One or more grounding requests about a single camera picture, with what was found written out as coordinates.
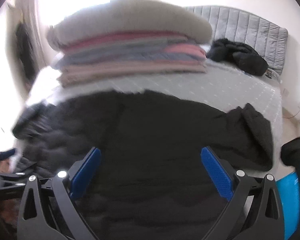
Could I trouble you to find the black puffer jacket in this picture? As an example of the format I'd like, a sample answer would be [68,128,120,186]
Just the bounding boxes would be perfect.
[13,90,273,239]

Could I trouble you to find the grey quilted bed mattress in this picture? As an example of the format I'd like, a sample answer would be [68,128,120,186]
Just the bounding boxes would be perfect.
[26,61,282,172]

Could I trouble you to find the black garment near headboard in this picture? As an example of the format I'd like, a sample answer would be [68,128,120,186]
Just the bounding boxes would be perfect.
[207,38,269,76]

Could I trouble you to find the grey-blue folded blanket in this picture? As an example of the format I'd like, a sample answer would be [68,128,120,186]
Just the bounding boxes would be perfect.
[51,48,206,69]

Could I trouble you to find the grey padded headboard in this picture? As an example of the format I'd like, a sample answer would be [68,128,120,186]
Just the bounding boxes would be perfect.
[186,5,288,75]

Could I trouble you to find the pink folded blanket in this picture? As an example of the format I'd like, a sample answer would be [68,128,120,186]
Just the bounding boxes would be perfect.
[62,31,206,57]

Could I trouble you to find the large grey pillow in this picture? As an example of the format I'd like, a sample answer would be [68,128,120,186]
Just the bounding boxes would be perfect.
[46,0,212,50]

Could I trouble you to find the dark clothes hanging on wall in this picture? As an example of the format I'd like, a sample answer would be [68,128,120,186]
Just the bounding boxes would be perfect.
[15,22,37,86]

